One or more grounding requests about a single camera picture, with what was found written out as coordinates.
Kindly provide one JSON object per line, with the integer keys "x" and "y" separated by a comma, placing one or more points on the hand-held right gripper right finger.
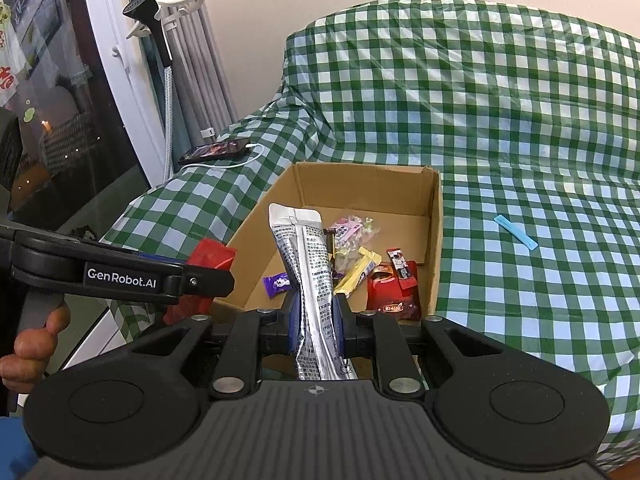
{"x": 341, "y": 331}

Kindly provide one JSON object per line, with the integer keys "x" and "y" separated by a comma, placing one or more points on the purple snack packet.
{"x": 277, "y": 284}

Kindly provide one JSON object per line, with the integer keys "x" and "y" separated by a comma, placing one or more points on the small red white snack packet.
{"x": 397, "y": 262}

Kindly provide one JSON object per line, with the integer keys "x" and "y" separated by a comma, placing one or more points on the grey curtain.
{"x": 205, "y": 70}

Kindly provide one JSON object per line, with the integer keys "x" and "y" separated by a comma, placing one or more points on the teal curtain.
{"x": 152, "y": 75}

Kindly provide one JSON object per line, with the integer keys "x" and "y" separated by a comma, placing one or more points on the clear pink candy bag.
{"x": 350, "y": 230}

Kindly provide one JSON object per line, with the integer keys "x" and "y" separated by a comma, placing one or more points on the blue snack strip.
{"x": 515, "y": 231}

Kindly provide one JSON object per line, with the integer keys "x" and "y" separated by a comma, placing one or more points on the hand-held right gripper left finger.
{"x": 292, "y": 328}

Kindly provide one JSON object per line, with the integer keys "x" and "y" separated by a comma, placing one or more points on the person's left hand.
{"x": 27, "y": 355}

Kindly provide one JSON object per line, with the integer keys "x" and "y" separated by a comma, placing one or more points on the yellow snack packet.
{"x": 357, "y": 270}

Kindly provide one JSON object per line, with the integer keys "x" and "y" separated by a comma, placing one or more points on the long silver snack packet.
{"x": 310, "y": 260}

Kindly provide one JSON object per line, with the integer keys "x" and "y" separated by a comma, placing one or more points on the white curtain clip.
{"x": 208, "y": 131}

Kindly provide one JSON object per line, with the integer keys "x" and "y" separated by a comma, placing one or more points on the brown cardboard box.
{"x": 360, "y": 185}

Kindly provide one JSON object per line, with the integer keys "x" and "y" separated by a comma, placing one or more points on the large red snack packet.
{"x": 385, "y": 301}

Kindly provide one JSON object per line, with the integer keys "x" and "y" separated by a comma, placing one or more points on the white window frame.
{"x": 120, "y": 85}

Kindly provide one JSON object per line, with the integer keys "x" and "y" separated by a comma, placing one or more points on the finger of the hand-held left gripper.
{"x": 210, "y": 280}

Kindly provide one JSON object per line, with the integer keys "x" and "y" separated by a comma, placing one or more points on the black smartphone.
{"x": 215, "y": 150}

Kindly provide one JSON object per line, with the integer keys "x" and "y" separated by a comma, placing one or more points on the green white checked cloth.
{"x": 475, "y": 85}

